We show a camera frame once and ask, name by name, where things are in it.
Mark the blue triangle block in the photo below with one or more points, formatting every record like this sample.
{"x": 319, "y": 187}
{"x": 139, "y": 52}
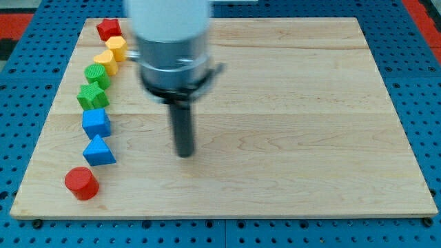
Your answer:
{"x": 98, "y": 153}

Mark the yellow hexagon block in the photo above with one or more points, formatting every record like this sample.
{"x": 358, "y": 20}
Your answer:
{"x": 118, "y": 46}

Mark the green star block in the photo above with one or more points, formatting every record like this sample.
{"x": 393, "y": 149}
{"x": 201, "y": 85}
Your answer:
{"x": 91, "y": 97}

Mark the red cylinder block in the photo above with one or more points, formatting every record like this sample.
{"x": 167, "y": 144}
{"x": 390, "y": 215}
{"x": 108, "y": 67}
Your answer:
{"x": 81, "y": 182}

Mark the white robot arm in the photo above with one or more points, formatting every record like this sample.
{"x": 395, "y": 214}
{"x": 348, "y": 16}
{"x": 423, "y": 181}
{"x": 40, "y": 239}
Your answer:
{"x": 169, "y": 20}

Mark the blue cube block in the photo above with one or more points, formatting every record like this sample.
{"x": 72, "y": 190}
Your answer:
{"x": 96, "y": 122}

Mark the yellow heart block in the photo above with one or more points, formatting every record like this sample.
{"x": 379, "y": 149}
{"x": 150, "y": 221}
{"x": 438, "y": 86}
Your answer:
{"x": 107, "y": 60}

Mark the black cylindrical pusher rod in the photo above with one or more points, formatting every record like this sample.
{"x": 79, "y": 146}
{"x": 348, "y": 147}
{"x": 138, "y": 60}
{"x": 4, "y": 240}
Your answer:
{"x": 182, "y": 127}

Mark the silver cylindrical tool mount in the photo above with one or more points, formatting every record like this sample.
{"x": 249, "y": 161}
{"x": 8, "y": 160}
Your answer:
{"x": 176, "y": 71}

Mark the light wooden board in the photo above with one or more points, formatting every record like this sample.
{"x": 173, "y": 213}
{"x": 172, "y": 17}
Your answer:
{"x": 298, "y": 125}

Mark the red star block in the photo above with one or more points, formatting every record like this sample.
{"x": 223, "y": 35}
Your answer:
{"x": 108, "y": 28}

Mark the green cylinder block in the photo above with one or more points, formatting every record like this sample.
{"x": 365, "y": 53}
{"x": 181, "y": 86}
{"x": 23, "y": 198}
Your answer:
{"x": 97, "y": 73}

